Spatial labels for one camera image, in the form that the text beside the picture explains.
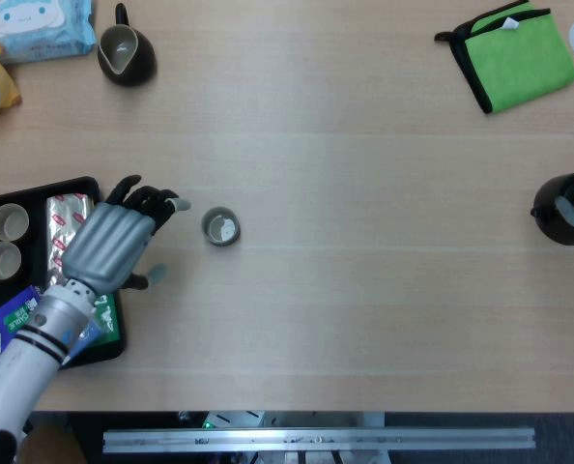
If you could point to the brown round seat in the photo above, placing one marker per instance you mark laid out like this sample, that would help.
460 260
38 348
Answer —
55 447

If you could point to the green microfiber cloth black trim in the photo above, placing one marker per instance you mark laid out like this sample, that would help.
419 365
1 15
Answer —
519 63

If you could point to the purple carton box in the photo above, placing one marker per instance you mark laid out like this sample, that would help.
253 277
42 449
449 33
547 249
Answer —
2 328

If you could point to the aluminium rail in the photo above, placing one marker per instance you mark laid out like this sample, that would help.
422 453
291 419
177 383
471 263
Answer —
316 440

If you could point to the black plastic tray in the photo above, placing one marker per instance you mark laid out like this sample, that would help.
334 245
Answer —
36 193

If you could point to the blue wet wipes pack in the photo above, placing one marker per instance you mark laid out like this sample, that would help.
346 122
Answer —
36 29

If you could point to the dark pitcher with beige inside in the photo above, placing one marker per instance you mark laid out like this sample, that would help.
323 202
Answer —
139 67

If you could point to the green paper packet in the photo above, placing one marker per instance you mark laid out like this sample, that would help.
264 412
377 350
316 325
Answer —
111 324

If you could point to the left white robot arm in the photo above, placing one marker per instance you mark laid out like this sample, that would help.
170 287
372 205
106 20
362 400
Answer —
26 357

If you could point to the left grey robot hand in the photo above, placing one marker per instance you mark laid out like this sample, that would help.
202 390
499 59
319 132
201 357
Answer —
106 246

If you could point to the small grey tea cup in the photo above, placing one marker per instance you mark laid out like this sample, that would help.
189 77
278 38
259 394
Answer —
220 227

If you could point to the silver foil tea pack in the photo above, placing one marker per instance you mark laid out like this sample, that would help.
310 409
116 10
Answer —
62 217

